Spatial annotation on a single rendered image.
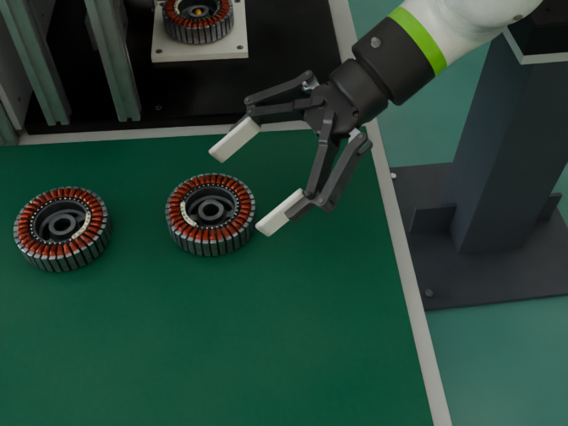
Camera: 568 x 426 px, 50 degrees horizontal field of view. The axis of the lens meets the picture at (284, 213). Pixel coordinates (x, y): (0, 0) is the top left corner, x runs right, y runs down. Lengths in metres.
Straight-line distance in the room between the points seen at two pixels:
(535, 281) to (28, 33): 1.34
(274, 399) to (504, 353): 1.01
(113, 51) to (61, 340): 0.37
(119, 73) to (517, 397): 1.15
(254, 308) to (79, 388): 0.21
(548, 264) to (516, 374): 0.34
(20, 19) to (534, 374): 1.31
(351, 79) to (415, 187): 1.13
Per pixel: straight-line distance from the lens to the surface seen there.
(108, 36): 0.83
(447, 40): 0.74
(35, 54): 0.86
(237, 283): 0.74
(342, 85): 0.73
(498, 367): 1.60
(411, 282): 0.76
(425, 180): 1.86
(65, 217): 0.81
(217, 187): 0.79
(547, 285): 1.74
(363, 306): 0.73
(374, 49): 0.73
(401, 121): 2.04
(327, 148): 0.72
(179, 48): 1.01
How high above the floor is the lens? 1.38
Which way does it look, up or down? 52 degrees down
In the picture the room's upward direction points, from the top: straight up
